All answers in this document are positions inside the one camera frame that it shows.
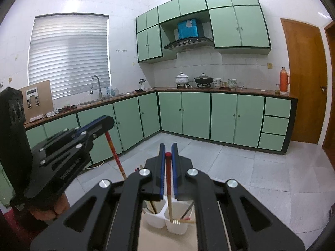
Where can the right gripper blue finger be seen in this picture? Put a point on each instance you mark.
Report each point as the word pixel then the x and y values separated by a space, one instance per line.
pixel 89 126

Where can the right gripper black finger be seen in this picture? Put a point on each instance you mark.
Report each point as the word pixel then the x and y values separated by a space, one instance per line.
pixel 61 158

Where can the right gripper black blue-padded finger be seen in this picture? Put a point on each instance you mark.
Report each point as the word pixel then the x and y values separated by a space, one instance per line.
pixel 228 217
pixel 108 217

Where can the pale wooden chopstick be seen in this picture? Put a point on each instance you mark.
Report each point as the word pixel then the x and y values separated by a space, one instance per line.
pixel 149 207

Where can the plain wooden chopstick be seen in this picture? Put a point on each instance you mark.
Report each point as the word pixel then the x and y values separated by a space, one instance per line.
pixel 186 221

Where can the red orange patterned chopstick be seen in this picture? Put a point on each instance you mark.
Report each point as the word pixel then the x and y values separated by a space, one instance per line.
pixel 113 150

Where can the chrome kitchen faucet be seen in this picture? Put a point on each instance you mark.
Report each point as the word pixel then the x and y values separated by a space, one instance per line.
pixel 96 78

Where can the green lower kitchen cabinets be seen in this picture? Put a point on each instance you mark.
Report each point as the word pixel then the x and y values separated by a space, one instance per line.
pixel 251 120

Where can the person's hand holding gripper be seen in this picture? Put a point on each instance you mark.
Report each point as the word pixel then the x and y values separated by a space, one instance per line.
pixel 58 208

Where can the left white plastic cup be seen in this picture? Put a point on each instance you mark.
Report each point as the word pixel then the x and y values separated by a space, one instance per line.
pixel 156 220

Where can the white plastic cup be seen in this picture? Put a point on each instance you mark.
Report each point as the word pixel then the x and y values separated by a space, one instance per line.
pixel 178 209
pixel 156 220

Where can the right white plastic cup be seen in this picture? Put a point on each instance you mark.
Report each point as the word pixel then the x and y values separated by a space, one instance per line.
pixel 178 209

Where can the brown cardboard box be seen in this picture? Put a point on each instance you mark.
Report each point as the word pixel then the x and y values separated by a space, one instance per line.
pixel 37 101

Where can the white window blind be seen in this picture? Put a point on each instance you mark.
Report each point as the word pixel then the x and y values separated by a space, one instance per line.
pixel 68 50

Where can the white cooking pot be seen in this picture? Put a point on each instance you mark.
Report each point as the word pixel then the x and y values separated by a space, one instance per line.
pixel 182 80

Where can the black wok with lid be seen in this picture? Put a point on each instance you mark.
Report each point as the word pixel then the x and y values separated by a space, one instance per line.
pixel 203 80

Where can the black range hood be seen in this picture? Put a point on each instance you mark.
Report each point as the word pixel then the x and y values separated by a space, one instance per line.
pixel 186 44

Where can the blue box above hood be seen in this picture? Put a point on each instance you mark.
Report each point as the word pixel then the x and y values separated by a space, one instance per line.
pixel 190 28

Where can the orange thermos flask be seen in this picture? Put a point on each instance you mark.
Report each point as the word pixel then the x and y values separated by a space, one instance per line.
pixel 284 80

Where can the wooden door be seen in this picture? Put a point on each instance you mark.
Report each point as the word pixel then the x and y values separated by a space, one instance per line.
pixel 308 79

